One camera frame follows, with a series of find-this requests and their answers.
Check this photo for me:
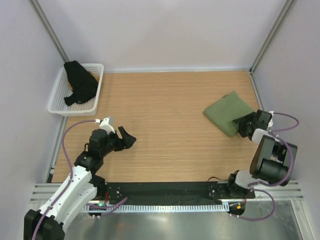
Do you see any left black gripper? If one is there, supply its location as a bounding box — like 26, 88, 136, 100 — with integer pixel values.
100, 126, 136, 157

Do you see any aluminium frame rail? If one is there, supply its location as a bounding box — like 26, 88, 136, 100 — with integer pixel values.
29, 180, 304, 204

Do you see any white plastic basket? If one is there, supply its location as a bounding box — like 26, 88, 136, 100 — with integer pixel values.
47, 63, 104, 117

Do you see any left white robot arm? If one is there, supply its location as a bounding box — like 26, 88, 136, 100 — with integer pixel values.
23, 126, 137, 240

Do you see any green tank top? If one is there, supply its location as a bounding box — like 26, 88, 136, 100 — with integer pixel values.
203, 91, 255, 138

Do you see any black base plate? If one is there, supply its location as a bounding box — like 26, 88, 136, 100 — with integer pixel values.
96, 181, 256, 201

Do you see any slotted grey cable duct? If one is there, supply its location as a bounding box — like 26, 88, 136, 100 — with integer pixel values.
82, 201, 230, 213

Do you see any black tank top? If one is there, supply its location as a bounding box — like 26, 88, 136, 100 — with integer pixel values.
63, 60, 98, 107

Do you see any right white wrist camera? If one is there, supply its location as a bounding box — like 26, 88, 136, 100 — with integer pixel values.
267, 110, 275, 131

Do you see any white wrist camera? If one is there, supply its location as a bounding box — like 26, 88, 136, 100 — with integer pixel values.
267, 110, 275, 131
99, 116, 116, 134

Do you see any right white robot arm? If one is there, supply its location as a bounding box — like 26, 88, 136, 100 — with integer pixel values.
225, 110, 300, 198

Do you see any orange garment in basket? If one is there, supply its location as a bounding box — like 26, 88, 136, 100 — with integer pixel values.
88, 71, 100, 82

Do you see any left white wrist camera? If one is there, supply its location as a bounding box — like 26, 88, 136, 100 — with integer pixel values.
99, 116, 116, 134

